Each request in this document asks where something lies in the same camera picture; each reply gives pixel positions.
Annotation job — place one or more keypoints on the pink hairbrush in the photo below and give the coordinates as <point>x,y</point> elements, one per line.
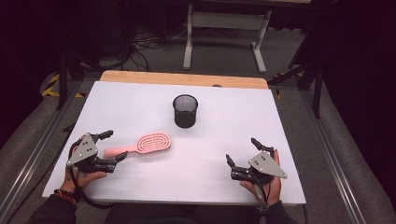
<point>146,145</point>

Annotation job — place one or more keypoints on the black metal stand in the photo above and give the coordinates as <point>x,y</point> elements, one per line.
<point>316,84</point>
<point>63,81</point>

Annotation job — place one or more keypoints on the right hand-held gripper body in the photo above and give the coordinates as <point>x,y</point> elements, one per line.
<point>264,165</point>

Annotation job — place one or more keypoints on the grey metal desk frame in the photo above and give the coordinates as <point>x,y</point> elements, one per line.
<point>224,21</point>

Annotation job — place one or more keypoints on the person's left hand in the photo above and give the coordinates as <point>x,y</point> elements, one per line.
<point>84,179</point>

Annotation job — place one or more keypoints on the yellow black hazard tape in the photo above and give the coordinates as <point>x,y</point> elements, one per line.
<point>278,93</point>
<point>51,87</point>

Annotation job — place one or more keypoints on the person's right hand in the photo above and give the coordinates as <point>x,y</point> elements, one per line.
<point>276,189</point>

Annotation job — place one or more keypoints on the person's torso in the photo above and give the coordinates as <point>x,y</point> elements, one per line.
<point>183,214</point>

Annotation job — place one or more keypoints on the aluminium rail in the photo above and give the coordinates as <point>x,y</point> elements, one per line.
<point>334,155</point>
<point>34,149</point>

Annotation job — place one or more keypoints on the black mesh pen holder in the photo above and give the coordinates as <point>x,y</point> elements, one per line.
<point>185,111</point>

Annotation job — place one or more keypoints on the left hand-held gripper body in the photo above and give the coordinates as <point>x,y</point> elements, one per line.
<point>83,150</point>

